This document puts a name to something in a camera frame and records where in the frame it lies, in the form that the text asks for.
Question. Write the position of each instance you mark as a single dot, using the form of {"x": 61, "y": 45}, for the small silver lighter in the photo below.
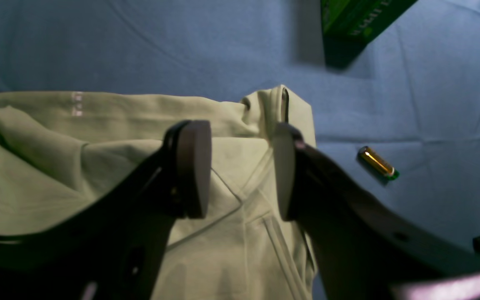
{"x": 380, "y": 165}

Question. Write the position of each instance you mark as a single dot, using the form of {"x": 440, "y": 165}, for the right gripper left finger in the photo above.
{"x": 113, "y": 249}

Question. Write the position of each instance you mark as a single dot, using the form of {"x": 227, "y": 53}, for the green tissue box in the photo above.
{"x": 360, "y": 21}

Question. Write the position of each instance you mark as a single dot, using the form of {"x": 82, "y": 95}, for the blue table cloth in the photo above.
{"x": 413, "y": 95}

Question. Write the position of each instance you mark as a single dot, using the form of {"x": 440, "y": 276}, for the sage green T-shirt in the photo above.
{"x": 60, "y": 152}

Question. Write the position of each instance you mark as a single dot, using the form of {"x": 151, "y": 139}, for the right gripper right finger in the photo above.
{"x": 363, "y": 250}

